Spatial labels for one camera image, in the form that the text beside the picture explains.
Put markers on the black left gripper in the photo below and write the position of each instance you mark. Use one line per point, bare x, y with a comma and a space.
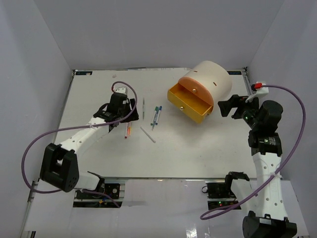
134, 116

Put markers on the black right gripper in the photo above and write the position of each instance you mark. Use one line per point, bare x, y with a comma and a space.
236, 101

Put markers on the thin green pen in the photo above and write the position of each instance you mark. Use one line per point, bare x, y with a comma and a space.
143, 109

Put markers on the yellow drawer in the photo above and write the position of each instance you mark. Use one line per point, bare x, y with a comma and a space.
188, 103

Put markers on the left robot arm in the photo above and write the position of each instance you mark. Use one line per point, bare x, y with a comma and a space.
60, 165

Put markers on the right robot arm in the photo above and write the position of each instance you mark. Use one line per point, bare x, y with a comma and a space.
265, 214

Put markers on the red cap marker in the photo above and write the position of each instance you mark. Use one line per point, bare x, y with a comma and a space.
125, 132

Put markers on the cream round drawer cabinet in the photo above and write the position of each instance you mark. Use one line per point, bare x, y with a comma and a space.
214, 77

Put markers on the dark XDOF logo sticker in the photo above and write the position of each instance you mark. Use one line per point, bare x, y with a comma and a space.
234, 72

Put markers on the white pen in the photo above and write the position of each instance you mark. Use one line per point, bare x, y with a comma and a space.
147, 134

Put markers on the green cap white marker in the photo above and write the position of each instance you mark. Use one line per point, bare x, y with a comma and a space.
154, 115

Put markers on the pink top drawer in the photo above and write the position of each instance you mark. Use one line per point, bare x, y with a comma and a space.
197, 88

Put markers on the blue cap white marker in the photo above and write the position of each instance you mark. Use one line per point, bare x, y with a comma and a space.
158, 115

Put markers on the left XDOF logo sticker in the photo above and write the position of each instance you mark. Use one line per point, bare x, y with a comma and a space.
83, 73

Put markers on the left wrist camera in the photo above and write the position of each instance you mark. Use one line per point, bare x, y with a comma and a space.
122, 90

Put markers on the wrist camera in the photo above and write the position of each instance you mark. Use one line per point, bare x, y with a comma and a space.
259, 90
122, 90

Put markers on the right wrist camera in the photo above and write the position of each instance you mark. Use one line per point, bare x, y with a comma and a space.
259, 90

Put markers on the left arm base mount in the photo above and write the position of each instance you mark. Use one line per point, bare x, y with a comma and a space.
110, 195

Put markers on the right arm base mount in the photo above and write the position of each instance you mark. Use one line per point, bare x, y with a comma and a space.
219, 194

